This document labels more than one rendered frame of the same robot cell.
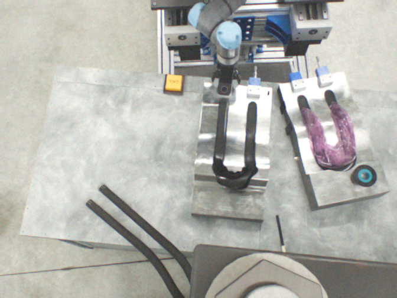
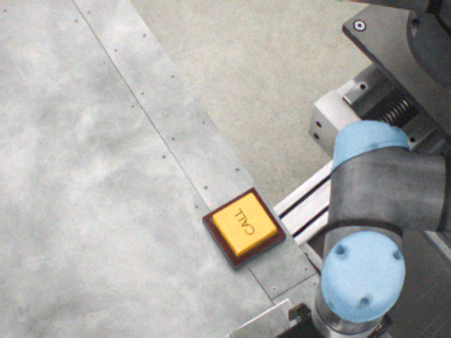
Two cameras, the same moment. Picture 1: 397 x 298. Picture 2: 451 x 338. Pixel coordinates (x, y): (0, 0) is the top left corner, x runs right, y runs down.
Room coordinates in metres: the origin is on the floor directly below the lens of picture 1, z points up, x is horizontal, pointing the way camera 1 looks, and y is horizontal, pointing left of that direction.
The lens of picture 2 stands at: (0.47, -0.22, 2.15)
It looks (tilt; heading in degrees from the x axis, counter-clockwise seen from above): 69 degrees down; 45
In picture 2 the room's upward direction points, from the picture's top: 3 degrees clockwise
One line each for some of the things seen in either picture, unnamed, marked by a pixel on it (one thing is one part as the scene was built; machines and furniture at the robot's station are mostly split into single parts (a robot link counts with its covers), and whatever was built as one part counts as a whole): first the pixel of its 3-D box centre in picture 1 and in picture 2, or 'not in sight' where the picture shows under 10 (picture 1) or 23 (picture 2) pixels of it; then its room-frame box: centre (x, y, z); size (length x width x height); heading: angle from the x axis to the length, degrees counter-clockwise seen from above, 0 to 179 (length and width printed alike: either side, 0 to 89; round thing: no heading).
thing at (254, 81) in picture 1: (254, 81); not in sight; (0.74, -0.23, 0.89); 0.13 x 0.05 x 0.05; 170
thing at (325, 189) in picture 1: (329, 136); not in sight; (0.51, -0.49, 0.86); 0.50 x 0.26 x 0.11; 7
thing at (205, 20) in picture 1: (210, 18); (385, 187); (0.83, -0.07, 1.20); 0.11 x 0.11 x 0.08; 41
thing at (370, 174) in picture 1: (363, 177); not in sight; (0.33, -0.56, 0.93); 0.08 x 0.08 x 0.04
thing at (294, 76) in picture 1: (294, 75); not in sight; (0.77, -0.40, 0.86); 0.13 x 0.05 x 0.05; 7
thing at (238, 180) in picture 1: (236, 141); not in sight; (0.50, -0.14, 0.92); 0.35 x 0.16 x 0.09; 170
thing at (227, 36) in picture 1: (228, 39); (359, 281); (0.74, -0.12, 1.20); 0.09 x 0.08 x 0.11; 41
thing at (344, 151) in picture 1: (330, 132); not in sight; (0.51, -0.48, 0.90); 0.26 x 0.18 x 0.08; 7
